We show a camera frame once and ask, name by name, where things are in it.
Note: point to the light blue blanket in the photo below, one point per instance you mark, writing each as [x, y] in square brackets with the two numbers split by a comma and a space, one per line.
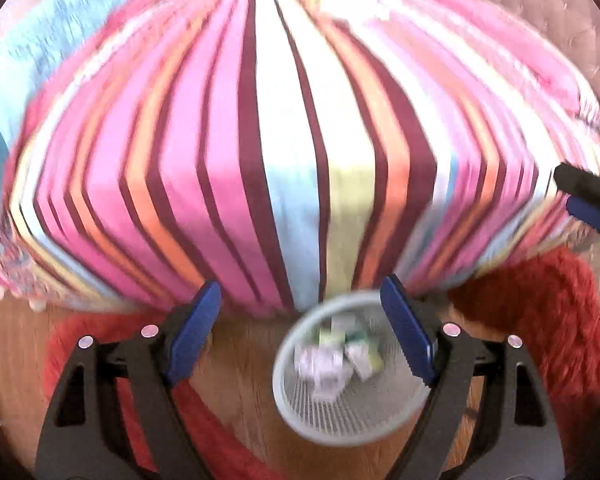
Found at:
[10, 85]

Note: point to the white mesh wastebasket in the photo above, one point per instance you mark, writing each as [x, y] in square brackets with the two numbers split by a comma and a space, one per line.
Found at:
[330, 420]

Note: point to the white paper bag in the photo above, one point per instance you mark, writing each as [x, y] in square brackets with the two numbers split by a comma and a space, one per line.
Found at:
[325, 367]

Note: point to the red shaggy rug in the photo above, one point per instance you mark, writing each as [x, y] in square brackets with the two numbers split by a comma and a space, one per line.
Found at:
[530, 320]

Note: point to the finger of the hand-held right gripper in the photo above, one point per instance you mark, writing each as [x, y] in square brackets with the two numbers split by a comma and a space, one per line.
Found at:
[587, 212]

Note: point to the beige tufted headboard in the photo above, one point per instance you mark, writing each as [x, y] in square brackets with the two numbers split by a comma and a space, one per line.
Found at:
[555, 10]

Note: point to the pink pillow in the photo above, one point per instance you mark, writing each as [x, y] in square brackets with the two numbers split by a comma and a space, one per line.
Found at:
[505, 60]

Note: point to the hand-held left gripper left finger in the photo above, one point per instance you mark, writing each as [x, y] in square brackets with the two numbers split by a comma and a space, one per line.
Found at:
[192, 330]

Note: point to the green and white box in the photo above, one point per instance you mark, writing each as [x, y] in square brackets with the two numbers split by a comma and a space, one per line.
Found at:
[362, 355]

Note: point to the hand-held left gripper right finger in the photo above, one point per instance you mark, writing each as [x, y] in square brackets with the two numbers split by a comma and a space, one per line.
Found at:
[407, 330]

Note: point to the striped bed sheet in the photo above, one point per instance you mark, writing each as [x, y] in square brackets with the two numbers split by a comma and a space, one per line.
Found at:
[290, 160]

